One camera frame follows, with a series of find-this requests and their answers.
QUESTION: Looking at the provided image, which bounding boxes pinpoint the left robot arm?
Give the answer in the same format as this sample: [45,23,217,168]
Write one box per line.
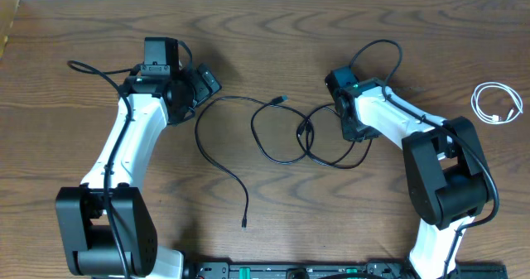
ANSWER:
[55,37,221,278]

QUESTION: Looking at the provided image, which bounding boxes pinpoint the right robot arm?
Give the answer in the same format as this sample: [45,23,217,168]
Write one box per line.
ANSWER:
[325,66,499,278]

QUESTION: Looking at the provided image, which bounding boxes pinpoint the white USB cable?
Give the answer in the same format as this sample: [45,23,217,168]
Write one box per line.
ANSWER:
[470,81,524,126]

